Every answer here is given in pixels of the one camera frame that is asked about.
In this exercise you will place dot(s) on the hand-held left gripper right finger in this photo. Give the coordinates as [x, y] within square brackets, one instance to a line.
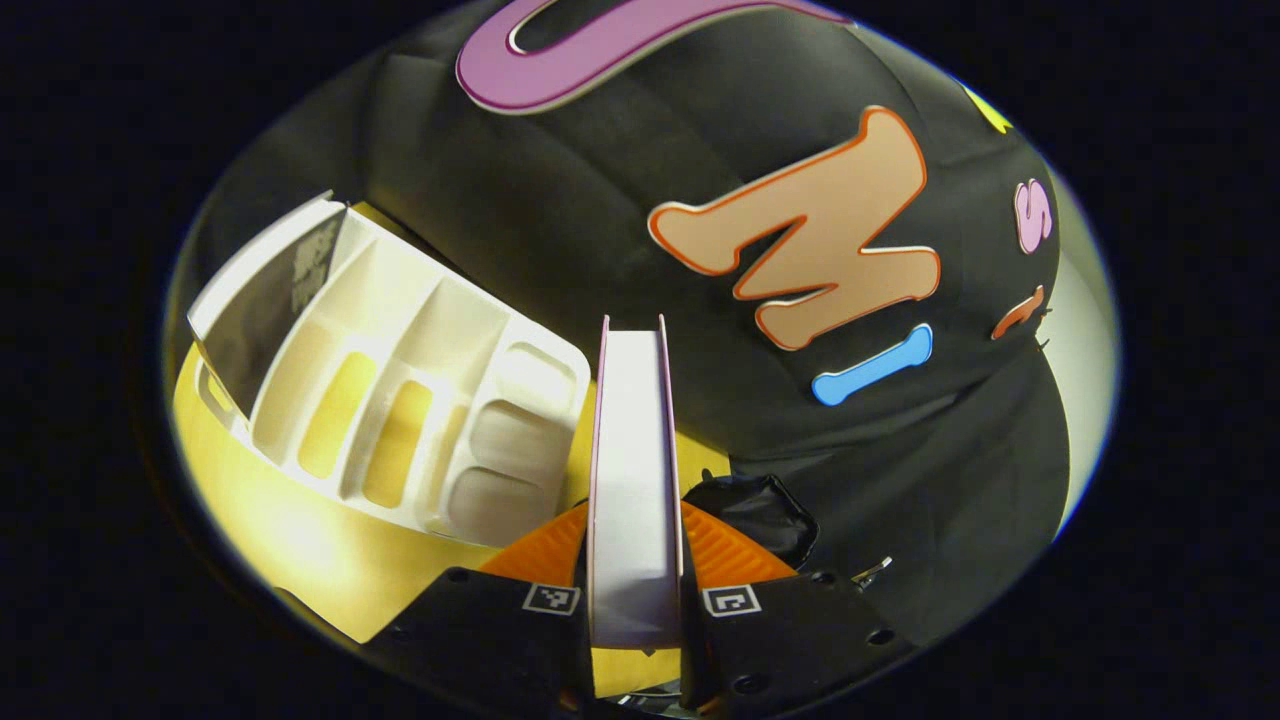
[790, 630]

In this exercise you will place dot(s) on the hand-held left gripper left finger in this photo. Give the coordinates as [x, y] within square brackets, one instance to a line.
[480, 630]

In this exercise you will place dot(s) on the pink book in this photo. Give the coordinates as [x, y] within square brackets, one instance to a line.
[635, 480]

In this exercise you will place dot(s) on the white plastic bookshelf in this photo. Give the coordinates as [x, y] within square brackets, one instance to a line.
[420, 380]

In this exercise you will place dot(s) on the black book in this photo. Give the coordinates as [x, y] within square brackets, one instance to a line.
[290, 300]

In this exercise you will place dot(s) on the black backdrop cloth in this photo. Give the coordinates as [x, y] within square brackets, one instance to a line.
[600, 200]

